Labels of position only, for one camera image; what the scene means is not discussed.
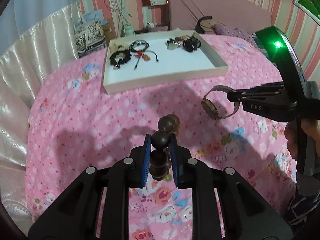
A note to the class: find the black hair claw clip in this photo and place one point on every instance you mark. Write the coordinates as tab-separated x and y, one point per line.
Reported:
192	44

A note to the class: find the pink padded headboard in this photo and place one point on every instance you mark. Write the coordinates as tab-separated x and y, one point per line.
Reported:
241	14

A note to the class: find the brown teardrop stone pendant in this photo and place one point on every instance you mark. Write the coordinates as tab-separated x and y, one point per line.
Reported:
181	39

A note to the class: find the brown cardboard storage box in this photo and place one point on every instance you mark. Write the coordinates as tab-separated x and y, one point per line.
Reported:
108	33

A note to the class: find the cream fabric flower scrunchie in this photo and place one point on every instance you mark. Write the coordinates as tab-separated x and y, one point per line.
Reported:
113	46

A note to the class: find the person's right hand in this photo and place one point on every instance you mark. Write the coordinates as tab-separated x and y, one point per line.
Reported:
309	127

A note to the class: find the pink floral bedspread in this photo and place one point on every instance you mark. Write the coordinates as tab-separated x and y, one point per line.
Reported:
74	124

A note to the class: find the cream satin curtain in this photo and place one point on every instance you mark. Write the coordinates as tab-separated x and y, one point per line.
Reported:
34	55

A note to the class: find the orange gourd red cord pendant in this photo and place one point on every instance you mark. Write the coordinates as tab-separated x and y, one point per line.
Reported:
141	54

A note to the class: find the white wall power strip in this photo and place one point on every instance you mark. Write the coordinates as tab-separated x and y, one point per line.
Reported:
158	2

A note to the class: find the white shallow cardboard tray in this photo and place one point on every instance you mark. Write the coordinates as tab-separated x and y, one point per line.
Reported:
165	65

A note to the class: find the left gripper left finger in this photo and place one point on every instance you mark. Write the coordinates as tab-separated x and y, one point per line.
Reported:
96	198

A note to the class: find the purple dotted pillow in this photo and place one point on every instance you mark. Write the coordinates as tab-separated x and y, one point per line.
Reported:
221	29

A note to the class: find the light blue paper bag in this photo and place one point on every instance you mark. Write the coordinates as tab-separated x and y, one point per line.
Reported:
92	16

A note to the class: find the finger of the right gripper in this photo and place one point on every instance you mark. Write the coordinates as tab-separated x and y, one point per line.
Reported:
274	92

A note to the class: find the black velvet scrunchie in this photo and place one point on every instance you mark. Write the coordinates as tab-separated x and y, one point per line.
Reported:
120	57

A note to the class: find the pink plastic basket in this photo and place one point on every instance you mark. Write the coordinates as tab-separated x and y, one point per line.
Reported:
156	28

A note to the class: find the black white floral tote bag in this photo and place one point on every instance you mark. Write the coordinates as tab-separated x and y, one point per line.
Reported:
89	37

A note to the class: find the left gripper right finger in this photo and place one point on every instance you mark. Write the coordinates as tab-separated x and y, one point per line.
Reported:
224	204

